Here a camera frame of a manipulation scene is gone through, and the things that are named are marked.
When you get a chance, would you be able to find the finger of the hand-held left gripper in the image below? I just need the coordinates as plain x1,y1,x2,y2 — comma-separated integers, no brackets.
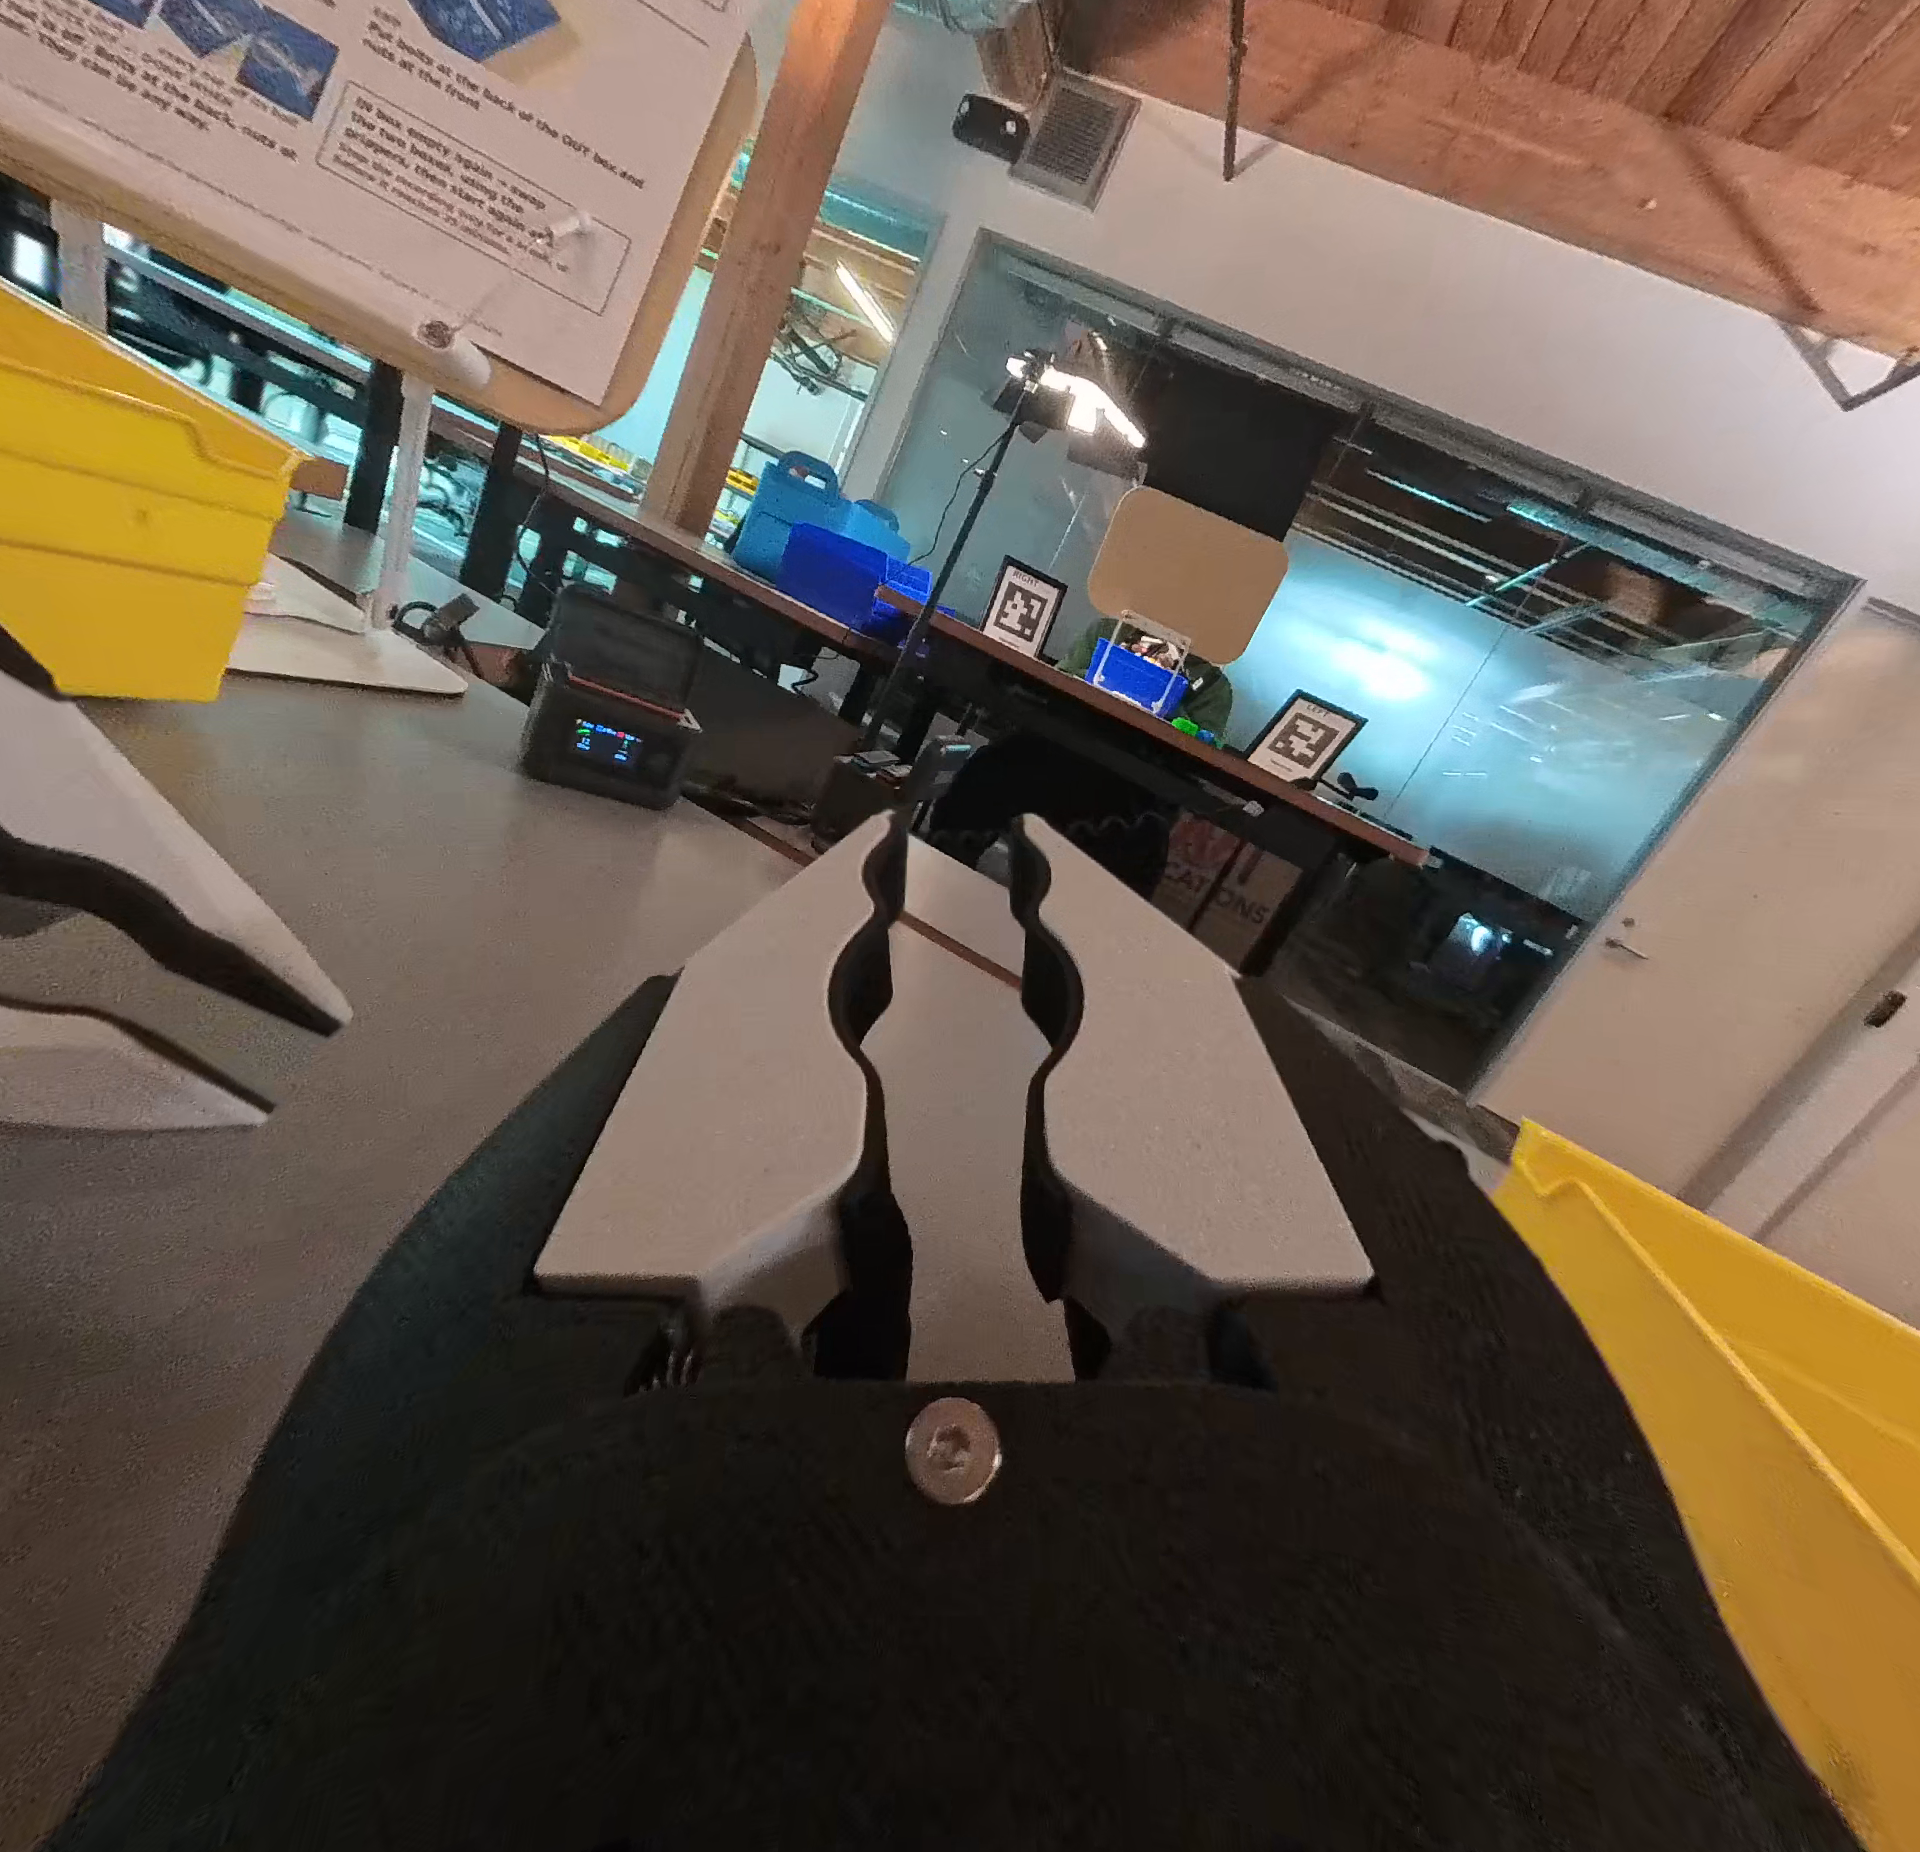
0,991,282,1135
0,630,357,1039

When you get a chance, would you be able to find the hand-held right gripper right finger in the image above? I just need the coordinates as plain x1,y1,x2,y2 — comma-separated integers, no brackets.
1009,815,1377,1311

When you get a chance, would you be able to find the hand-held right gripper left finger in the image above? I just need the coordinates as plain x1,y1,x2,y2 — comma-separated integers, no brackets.
534,813,916,1383

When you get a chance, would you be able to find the yellow plastic bin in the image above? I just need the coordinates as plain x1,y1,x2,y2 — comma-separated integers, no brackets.
0,279,313,708
1496,1119,1920,1852

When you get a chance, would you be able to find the long wooden table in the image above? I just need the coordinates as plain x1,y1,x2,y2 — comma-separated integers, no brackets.
878,583,1432,976
435,418,904,714

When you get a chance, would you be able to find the black printed cloth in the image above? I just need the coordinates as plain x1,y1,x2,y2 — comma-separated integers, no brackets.
914,734,1179,910

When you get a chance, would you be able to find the framed fiducial marker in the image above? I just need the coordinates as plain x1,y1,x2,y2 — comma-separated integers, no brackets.
1245,690,1370,791
982,557,1069,661

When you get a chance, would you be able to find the dark portable power station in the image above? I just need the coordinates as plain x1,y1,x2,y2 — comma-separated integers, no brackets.
517,581,707,815

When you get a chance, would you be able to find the small blue bin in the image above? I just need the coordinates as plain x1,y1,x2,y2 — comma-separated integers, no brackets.
1084,638,1195,725

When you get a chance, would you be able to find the blue plastic bin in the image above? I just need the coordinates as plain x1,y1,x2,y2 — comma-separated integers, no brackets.
780,522,936,638

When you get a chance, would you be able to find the large glass window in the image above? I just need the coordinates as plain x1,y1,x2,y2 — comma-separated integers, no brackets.
840,230,1862,1095

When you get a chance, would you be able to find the white door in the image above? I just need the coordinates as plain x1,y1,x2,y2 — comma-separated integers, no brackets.
1476,593,1920,1240

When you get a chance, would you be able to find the blue plastic case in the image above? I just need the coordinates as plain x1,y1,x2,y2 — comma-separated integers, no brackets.
732,448,904,596

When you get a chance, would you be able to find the instruction board on white stand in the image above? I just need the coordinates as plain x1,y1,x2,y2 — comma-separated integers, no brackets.
0,0,785,703

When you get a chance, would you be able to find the studio light on stand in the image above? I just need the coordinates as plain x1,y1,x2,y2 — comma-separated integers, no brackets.
878,350,1153,796

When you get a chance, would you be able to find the wooden post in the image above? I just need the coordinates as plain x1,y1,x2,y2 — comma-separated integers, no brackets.
643,0,921,537

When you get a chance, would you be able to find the wall air vent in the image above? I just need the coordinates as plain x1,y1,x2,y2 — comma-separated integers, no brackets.
1009,66,1142,213

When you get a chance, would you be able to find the hanging dark cord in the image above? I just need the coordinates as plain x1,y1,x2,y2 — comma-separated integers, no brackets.
1219,0,1260,184

